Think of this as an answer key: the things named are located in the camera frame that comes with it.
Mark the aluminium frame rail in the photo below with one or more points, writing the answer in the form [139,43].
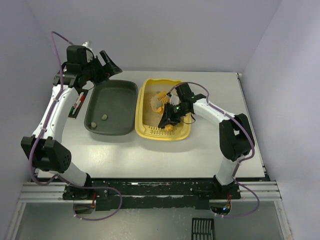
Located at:
[160,190]

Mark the dark grey plastic tray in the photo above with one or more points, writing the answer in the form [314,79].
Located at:
[117,99]

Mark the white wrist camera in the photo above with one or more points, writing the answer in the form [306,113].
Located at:
[174,100]
[88,46]

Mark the yellow litter box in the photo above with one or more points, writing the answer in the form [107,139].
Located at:
[169,133]

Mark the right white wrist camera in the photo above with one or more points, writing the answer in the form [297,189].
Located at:
[174,100]

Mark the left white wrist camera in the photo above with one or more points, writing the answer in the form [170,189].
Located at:
[88,46]

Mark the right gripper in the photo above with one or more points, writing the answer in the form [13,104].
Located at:
[169,116]

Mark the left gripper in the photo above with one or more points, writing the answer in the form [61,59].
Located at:
[100,67]

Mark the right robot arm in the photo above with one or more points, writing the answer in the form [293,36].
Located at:
[236,141]

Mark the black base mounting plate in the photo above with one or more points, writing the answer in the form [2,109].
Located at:
[148,203]

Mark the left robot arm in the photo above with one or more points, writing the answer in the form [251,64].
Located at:
[48,159]

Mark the orange litter scoop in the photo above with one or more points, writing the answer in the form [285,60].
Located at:
[157,104]

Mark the beige litter pellets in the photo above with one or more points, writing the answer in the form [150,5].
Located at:
[148,116]

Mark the book with markers cover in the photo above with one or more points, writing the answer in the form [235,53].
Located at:
[75,109]

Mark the black vent grille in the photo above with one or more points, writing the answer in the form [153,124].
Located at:
[202,229]

